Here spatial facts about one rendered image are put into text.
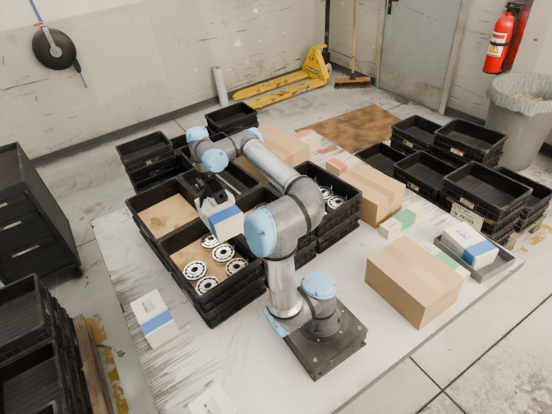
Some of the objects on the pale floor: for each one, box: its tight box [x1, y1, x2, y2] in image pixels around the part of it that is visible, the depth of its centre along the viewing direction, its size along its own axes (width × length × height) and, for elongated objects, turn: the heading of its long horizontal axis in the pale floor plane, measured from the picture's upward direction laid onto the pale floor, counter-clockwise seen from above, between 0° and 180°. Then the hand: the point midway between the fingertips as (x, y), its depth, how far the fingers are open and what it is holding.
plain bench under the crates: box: [90, 129, 526, 414], centre depth 209 cm, size 160×160×70 cm
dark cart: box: [0, 141, 82, 286], centre depth 255 cm, size 60×45×90 cm
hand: (218, 211), depth 144 cm, fingers closed on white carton, 13 cm apart
